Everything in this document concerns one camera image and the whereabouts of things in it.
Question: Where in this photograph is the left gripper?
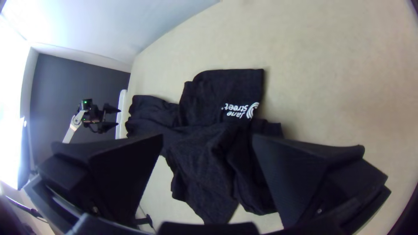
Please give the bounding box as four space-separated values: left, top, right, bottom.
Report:
83 103 121 134

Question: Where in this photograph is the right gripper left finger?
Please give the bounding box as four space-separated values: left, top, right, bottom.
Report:
37 133 164 226

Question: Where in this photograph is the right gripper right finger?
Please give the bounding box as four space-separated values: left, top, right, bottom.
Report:
251 133 391 229

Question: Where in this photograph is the black t-shirt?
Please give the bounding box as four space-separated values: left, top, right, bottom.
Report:
125 68 285 225

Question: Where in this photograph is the black cable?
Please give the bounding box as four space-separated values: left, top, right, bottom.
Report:
5 195 44 218

